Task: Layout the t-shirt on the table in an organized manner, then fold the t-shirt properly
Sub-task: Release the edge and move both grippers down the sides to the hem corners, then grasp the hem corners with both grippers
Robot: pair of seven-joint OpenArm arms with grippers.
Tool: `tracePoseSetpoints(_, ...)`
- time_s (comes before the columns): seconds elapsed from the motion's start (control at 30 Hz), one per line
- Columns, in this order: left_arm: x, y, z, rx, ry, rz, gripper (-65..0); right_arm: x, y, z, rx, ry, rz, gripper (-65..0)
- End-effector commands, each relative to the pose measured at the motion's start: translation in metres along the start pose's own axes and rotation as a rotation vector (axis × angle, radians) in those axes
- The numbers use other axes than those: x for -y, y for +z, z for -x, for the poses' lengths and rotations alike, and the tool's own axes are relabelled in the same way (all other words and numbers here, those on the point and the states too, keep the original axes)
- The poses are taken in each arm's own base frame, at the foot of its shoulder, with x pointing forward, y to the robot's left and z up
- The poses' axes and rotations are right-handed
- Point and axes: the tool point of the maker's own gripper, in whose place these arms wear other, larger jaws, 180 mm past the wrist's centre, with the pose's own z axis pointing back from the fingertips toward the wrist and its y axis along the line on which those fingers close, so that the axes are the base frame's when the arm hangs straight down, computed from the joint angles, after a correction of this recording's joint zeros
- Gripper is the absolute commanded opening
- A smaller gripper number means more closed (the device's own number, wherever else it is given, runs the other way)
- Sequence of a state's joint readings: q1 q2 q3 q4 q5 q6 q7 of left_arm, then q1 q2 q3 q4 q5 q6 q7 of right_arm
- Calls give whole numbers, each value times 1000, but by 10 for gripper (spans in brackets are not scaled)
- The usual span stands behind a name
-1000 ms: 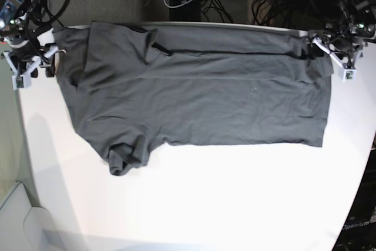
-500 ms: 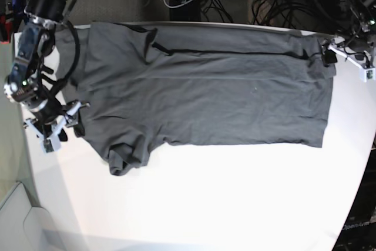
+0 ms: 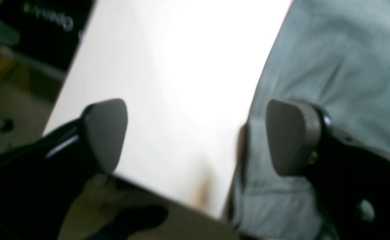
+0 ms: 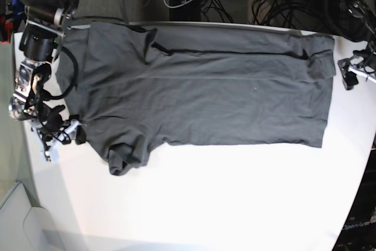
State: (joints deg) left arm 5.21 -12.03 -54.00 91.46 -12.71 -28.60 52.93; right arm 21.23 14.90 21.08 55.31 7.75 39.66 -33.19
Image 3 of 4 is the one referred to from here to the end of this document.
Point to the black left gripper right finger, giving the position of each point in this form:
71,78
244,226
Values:
352,178

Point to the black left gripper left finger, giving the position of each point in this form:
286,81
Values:
40,181

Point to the dark grey t-shirt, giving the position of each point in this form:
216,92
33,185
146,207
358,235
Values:
330,53

